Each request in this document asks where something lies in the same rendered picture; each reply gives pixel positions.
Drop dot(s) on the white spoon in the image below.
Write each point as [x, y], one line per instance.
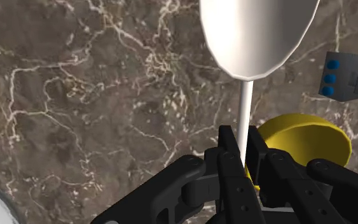
[253, 34]

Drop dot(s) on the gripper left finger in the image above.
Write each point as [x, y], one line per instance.
[228, 173]

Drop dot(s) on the grey box with blue buttons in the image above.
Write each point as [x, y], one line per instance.
[346, 77]

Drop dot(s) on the yellow bowl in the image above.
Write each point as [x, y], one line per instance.
[305, 139]

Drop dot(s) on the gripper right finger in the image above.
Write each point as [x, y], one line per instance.
[293, 180]

